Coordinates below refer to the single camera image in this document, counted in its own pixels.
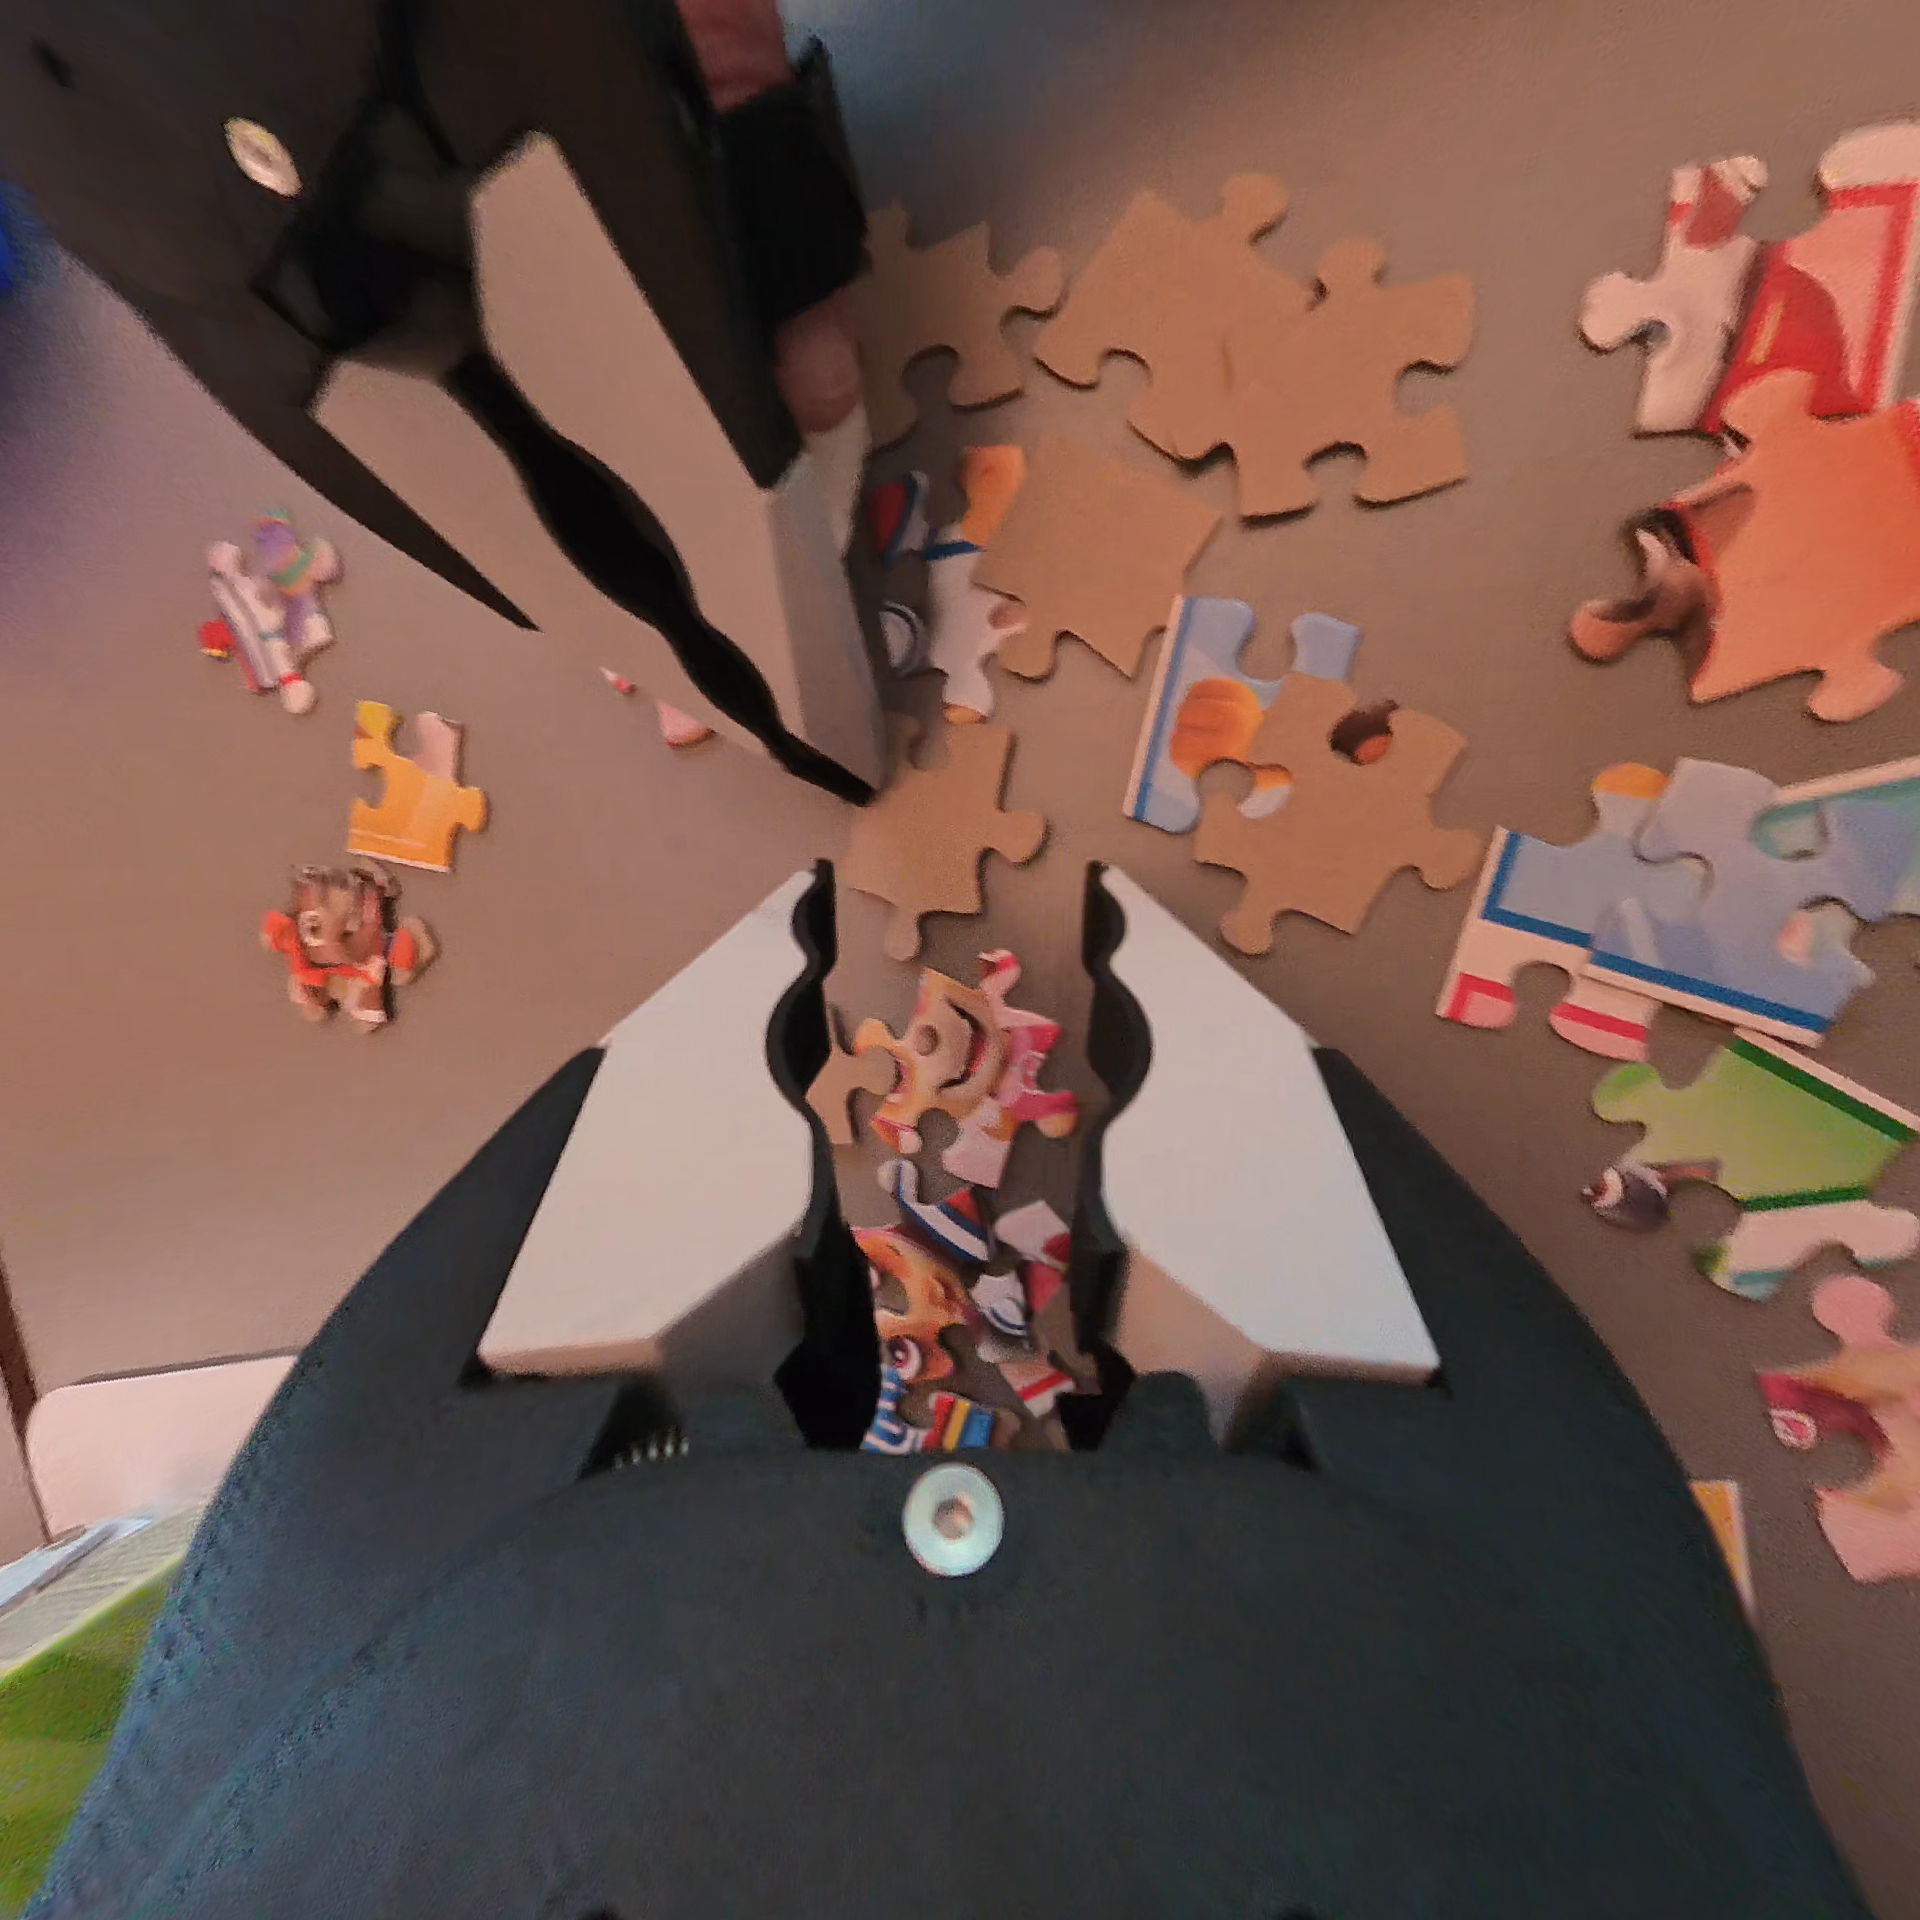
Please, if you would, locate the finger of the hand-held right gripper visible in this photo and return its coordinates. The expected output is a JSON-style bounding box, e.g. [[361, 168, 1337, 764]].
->
[[468, 132, 891, 786], [314, 353, 878, 810]]

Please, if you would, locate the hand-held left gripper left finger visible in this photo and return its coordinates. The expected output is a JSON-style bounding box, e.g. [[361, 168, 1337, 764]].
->
[[477, 857, 891, 1452]]

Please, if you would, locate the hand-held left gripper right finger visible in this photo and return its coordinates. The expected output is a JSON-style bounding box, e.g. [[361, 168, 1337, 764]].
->
[[1057, 862, 1447, 1452]]

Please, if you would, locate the orange yellow puzzle piece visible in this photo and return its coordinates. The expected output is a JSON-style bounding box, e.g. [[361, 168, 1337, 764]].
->
[[349, 701, 493, 873]]

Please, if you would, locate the plain brown puzzle piece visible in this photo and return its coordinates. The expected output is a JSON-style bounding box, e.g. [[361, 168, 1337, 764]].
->
[[1034, 171, 1315, 459], [975, 437, 1224, 680], [854, 202, 1068, 452], [1195, 674, 1484, 956], [1223, 239, 1481, 522], [842, 719, 1050, 962]]

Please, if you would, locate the orange pink swirl puzzle piece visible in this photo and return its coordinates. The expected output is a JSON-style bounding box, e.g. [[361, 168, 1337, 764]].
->
[[810, 947, 1081, 1188]]

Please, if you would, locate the colourful cardboard puzzle box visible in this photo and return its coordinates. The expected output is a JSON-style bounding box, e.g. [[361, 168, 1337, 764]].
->
[[0, 1514, 213, 1891]]

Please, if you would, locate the person's right hand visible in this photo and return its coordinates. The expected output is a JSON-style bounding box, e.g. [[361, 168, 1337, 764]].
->
[[678, 0, 872, 439]]

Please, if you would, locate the orange dog face puzzle piece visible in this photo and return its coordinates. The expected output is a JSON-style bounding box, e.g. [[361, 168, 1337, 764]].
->
[[852, 1222, 970, 1390]]

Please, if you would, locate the pink lilac puzzle piece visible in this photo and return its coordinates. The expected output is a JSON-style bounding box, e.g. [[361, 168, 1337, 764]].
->
[[601, 665, 717, 749]]

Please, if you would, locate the blue framed white puzzle piece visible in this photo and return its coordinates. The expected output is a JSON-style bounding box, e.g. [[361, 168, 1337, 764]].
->
[[1436, 764, 1675, 1062]]

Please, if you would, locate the red dog face puzzle piece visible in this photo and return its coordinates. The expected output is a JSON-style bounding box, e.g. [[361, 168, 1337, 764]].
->
[[258, 862, 441, 1034]]

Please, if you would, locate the white orange blue puzzle piece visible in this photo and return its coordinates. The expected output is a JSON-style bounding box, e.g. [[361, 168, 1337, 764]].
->
[[862, 441, 1032, 724]]

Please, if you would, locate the blue orange dog puzzle piece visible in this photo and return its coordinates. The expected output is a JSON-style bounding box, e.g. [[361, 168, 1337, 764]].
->
[[1124, 596, 1365, 835]]

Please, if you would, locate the light green edge puzzle piece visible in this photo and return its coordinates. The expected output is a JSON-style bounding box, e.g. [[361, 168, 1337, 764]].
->
[[1582, 1031, 1920, 1302]]

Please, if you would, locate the blue edge puzzle piece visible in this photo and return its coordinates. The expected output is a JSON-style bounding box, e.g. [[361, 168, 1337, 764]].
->
[[1591, 755, 1884, 1048]]

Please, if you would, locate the teal corner puzzle piece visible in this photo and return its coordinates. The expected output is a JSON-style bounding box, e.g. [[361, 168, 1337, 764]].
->
[[1755, 755, 1920, 931]]

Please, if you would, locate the salmon pink edge puzzle piece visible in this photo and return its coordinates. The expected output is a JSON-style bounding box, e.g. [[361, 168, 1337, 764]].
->
[[1566, 395, 1920, 725]]

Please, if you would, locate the white and red puzzle piece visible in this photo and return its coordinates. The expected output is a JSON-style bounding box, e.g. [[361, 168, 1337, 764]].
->
[[1579, 119, 1920, 439]]

